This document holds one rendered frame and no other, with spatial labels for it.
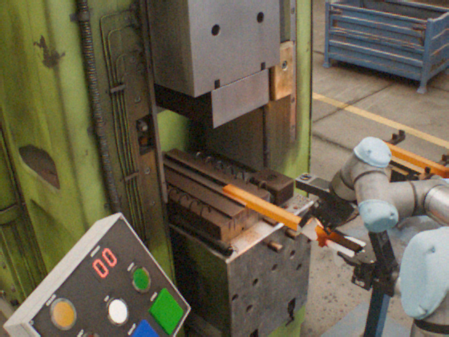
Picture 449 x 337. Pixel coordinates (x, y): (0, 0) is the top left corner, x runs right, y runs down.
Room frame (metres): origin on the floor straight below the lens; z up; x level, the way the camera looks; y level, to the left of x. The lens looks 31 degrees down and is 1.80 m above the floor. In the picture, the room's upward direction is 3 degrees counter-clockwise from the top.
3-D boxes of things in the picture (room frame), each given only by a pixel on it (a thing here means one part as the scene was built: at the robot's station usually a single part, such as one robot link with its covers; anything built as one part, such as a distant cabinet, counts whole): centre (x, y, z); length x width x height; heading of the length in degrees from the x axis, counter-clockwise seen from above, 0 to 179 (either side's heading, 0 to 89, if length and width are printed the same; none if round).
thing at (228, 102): (1.32, 0.09, 1.32); 0.42 x 0.20 x 0.10; 43
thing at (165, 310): (0.77, 0.14, 1.01); 0.07 x 0.05 x 0.07; 158
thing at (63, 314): (0.61, 0.30, 1.16); 0.05 x 0.03 x 0.04; 133
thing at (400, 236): (1.42, -0.61, 0.71); 0.40 x 0.30 x 0.02; 128
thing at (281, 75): (1.48, -0.19, 1.27); 0.09 x 0.02 x 0.17; 133
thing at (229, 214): (1.32, 0.09, 0.96); 0.42 x 0.20 x 0.09; 43
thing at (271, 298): (1.36, 0.06, 0.69); 0.56 x 0.38 x 0.45; 43
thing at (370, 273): (0.88, -0.36, 0.98); 0.12 x 0.08 x 0.09; 43
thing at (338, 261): (0.94, -0.27, 0.98); 0.09 x 0.03 x 0.06; 46
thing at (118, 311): (0.69, 0.22, 1.09); 0.05 x 0.03 x 0.04; 133
